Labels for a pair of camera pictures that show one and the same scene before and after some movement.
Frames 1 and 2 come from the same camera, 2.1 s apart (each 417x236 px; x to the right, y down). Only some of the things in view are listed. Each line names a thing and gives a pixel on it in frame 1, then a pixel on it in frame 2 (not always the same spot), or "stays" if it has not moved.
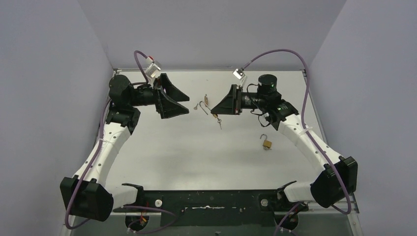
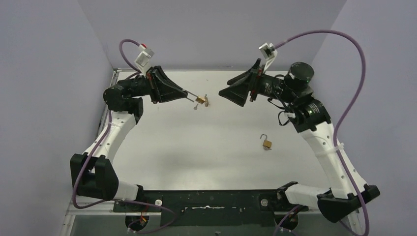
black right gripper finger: [225, 106] → [237, 93]
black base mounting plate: [212, 207] stays
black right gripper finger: [232, 91] → [255, 66]
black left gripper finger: [169, 108] → [171, 95]
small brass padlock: [215, 116] → [200, 100]
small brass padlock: [267, 144] stays
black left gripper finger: [171, 91] stays
